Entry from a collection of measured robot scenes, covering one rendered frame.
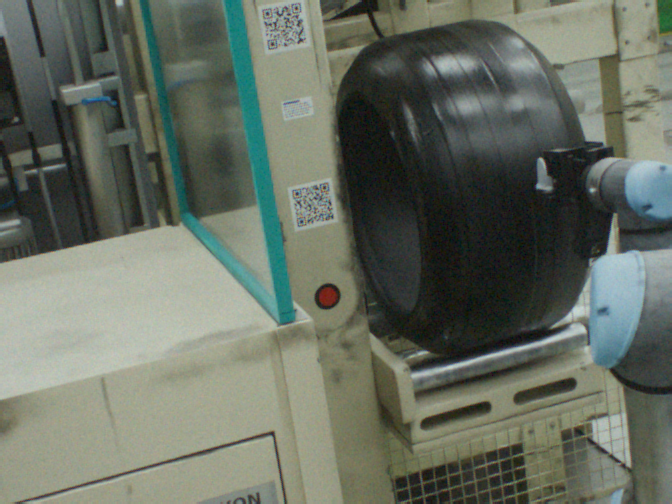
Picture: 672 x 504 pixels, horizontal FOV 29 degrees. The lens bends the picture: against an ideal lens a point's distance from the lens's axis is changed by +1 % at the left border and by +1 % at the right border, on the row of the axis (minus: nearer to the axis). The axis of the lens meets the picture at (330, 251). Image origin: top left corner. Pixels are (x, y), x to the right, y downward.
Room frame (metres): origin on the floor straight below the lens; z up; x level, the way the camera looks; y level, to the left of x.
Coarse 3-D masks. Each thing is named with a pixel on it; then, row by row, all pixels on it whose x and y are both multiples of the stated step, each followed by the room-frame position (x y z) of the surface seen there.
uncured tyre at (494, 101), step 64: (384, 64) 2.12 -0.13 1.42; (448, 64) 2.07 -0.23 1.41; (512, 64) 2.07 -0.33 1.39; (384, 128) 2.45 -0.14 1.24; (448, 128) 1.98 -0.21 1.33; (512, 128) 1.99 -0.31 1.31; (576, 128) 2.03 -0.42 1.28; (384, 192) 2.45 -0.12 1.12; (448, 192) 1.94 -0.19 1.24; (512, 192) 1.95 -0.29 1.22; (384, 256) 2.39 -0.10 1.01; (448, 256) 1.94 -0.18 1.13; (512, 256) 1.95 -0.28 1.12; (576, 256) 1.98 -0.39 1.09; (448, 320) 1.99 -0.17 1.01; (512, 320) 2.01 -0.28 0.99
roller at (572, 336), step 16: (528, 336) 2.09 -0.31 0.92; (544, 336) 2.09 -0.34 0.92; (560, 336) 2.09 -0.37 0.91; (576, 336) 2.10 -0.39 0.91; (464, 352) 2.07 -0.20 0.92; (480, 352) 2.06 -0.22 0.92; (496, 352) 2.06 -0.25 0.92; (512, 352) 2.06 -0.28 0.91; (528, 352) 2.07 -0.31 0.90; (544, 352) 2.08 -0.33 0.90; (560, 352) 2.09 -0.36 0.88; (416, 368) 2.03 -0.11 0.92; (432, 368) 2.03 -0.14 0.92; (448, 368) 2.03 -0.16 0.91; (464, 368) 2.04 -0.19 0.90; (480, 368) 2.05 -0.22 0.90; (496, 368) 2.06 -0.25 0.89; (416, 384) 2.02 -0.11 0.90; (432, 384) 2.02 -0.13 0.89
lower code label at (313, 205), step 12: (324, 180) 2.07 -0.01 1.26; (288, 192) 2.05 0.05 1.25; (300, 192) 2.06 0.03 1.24; (312, 192) 2.06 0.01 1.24; (324, 192) 2.07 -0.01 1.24; (300, 204) 2.06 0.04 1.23; (312, 204) 2.06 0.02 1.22; (324, 204) 2.07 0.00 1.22; (300, 216) 2.05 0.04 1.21; (312, 216) 2.06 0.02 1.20; (324, 216) 2.07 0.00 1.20; (336, 216) 2.07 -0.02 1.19; (300, 228) 2.05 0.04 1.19
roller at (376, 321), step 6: (372, 318) 2.31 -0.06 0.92; (378, 318) 2.31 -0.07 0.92; (384, 318) 2.31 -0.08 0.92; (372, 324) 2.30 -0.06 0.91; (378, 324) 2.30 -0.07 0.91; (384, 324) 2.30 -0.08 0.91; (390, 324) 2.30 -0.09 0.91; (372, 330) 2.29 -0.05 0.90; (378, 330) 2.29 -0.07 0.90; (384, 330) 2.30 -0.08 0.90; (390, 330) 2.30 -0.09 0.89; (378, 336) 2.30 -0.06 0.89; (384, 336) 2.31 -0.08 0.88
